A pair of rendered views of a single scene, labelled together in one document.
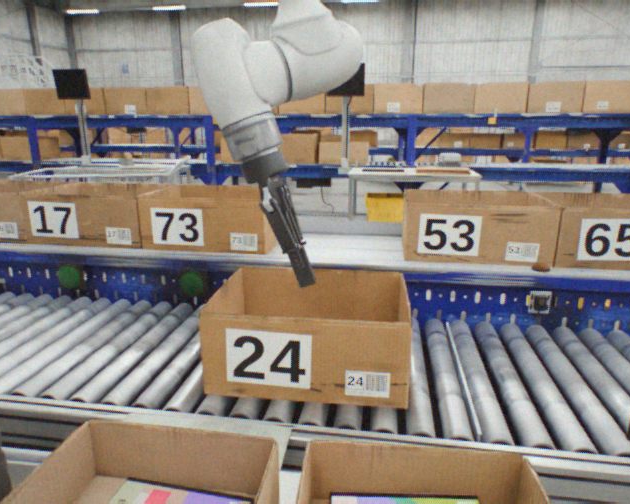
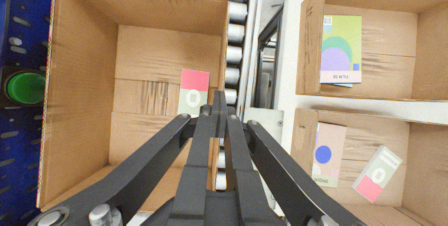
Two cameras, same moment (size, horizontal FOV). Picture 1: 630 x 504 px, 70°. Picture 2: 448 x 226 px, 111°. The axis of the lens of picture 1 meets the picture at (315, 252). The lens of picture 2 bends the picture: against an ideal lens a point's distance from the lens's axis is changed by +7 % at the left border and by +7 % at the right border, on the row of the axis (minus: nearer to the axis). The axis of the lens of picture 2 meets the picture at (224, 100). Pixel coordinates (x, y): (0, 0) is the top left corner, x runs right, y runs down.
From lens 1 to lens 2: 0.77 m
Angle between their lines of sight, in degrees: 79
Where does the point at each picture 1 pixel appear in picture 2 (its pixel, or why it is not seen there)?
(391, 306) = (96, 16)
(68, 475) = not seen: hidden behind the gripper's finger
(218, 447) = (309, 143)
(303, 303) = (90, 112)
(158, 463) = not seen: hidden behind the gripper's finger
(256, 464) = (307, 121)
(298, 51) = not seen: outside the picture
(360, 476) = (307, 68)
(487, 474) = (316, 3)
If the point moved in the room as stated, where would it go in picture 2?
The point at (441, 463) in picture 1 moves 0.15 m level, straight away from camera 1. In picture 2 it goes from (317, 24) to (261, 5)
